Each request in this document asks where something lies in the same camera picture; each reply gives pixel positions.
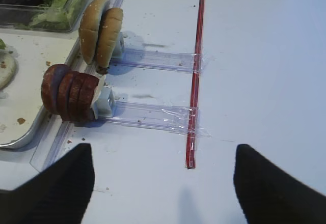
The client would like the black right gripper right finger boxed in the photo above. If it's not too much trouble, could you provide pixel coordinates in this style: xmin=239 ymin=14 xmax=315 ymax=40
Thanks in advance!
xmin=233 ymin=144 xmax=325 ymax=223

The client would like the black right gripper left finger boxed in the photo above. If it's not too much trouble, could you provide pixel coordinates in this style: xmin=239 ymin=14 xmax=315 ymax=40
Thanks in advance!
xmin=1 ymin=143 xmax=95 ymax=224

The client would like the front red meat patty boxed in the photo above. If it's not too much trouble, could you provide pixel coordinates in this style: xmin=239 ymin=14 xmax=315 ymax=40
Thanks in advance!
xmin=41 ymin=64 xmax=71 ymax=115

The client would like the green lettuce in container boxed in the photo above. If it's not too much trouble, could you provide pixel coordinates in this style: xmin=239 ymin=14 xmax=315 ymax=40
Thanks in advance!
xmin=15 ymin=0 xmax=85 ymax=32

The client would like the metal baking tray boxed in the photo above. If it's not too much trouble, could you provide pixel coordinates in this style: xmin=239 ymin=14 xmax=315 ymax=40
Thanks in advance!
xmin=1 ymin=29 xmax=79 ymax=149

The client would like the white pusher block lower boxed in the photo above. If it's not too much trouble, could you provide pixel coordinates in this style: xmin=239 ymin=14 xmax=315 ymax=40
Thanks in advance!
xmin=90 ymin=75 xmax=115 ymax=120

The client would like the white pusher block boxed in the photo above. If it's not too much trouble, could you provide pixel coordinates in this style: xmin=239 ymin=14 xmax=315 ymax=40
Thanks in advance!
xmin=90 ymin=75 xmax=115 ymax=120
xmin=112 ymin=32 xmax=125 ymax=58

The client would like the red straw strip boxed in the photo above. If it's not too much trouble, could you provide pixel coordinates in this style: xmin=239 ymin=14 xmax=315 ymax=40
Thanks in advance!
xmin=185 ymin=0 xmax=205 ymax=170

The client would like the bottom bun on tray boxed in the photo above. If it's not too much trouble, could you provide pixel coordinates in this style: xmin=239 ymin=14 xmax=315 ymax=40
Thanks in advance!
xmin=0 ymin=52 xmax=18 ymax=90

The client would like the white pusher block upper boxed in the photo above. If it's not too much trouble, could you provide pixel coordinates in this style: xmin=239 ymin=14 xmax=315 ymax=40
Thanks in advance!
xmin=112 ymin=32 xmax=125 ymax=58

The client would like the front sesame bun top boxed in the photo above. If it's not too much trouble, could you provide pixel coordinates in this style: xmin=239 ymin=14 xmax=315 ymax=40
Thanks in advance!
xmin=78 ymin=0 xmax=110 ymax=64

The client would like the rear bun top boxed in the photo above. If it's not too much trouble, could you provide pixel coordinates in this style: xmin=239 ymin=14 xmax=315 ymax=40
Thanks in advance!
xmin=95 ymin=8 xmax=123 ymax=68

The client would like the clear plastic container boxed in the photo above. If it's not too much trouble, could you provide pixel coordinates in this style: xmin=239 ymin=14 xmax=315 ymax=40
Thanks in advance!
xmin=1 ymin=0 xmax=92 ymax=33

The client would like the clear long rail right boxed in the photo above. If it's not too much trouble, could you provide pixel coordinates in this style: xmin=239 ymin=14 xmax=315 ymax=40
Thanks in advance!
xmin=31 ymin=0 xmax=124 ymax=171

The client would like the clear rail lower right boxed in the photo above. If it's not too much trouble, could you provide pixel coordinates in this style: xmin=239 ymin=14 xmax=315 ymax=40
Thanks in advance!
xmin=98 ymin=101 xmax=210 ymax=137

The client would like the clear rail upper right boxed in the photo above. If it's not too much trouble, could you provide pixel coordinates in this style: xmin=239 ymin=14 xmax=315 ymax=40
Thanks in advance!
xmin=110 ymin=48 xmax=205 ymax=73

